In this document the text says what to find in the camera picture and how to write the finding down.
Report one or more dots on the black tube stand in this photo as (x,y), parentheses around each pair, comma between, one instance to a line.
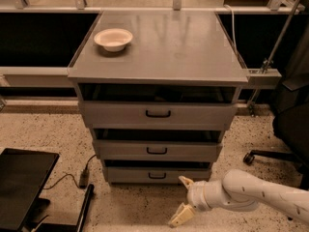
(53,227)

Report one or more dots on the grey top drawer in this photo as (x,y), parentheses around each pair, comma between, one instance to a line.
(157,116)

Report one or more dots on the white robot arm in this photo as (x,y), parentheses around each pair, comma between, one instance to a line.
(240,191)

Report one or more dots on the black power adapter with cable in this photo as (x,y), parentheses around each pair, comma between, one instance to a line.
(83,180)

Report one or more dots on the grey drawer cabinet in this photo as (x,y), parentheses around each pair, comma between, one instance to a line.
(174,57)

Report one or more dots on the grey middle drawer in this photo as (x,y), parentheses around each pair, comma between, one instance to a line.
(156,151)

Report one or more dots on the grey bottom drawer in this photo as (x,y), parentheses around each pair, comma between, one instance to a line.
(137,175)

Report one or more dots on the metal pole with clamp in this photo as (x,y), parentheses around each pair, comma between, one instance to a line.
(262,71)

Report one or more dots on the white bowl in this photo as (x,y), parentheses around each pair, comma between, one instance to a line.
(113,40)

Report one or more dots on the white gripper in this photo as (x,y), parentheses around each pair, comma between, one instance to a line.
(196,195)

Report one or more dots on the black monitor screen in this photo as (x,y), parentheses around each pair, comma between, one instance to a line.
(23,174)

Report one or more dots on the grey drawer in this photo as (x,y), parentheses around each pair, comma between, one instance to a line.
(157,116)
(137,175)
(156,151)

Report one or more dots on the black office chair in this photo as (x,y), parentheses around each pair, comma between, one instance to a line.
(290,105)

